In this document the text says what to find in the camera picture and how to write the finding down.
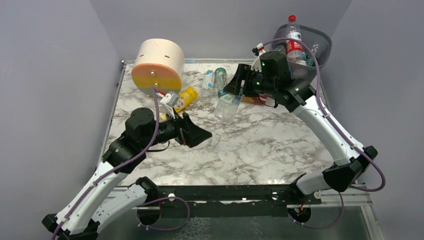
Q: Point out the grey mesh waste bin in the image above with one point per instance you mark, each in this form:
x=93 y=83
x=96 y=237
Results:
x=320 y=45

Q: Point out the cream orange round drum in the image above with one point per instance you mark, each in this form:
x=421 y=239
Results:
x=159 y=64

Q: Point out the clear bottle red label front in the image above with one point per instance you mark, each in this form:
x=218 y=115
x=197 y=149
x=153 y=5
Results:
x=294 y=50

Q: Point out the clear bottle dark green label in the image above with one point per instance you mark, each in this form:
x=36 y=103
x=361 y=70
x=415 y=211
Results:
x=315 y=47

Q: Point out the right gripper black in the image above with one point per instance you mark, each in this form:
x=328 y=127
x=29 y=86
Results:
x=245 y=82

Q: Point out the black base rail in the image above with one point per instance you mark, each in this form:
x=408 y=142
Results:
x=216 y=201

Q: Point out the clear bottle small label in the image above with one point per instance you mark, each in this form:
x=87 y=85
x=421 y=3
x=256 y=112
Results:
x=227 y=107

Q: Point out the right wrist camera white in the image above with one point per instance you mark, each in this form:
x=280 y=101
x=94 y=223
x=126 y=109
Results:
x=257 y=51

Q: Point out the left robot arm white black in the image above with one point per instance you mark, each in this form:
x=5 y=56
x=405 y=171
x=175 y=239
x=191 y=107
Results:
x=87 y=214

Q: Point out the green plastic bottle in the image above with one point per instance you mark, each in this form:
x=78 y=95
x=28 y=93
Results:
x=220 y=76

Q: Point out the yellow drink bottle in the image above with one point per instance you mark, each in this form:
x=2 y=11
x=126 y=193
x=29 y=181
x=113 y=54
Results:
x=188 y=96

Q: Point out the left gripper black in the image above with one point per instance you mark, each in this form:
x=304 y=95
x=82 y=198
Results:
x=183 y=131

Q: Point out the clear bottle white blue label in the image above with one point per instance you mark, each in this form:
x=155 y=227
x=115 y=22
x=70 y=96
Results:
x=207 y=85

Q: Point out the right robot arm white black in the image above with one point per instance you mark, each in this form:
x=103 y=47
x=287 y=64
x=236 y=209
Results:
x=350 y=157

